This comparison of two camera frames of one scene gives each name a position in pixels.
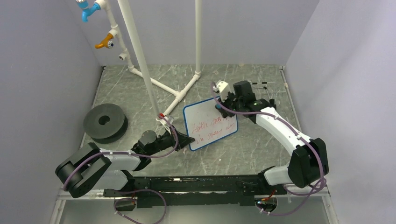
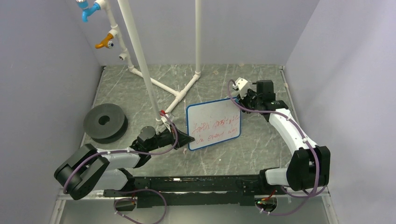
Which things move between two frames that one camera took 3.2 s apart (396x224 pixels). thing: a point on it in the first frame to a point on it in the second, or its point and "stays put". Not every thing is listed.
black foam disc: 105,123 stays put
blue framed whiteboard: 205,123 stays put
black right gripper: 229,96 to 243,101
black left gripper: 185,140 stays put
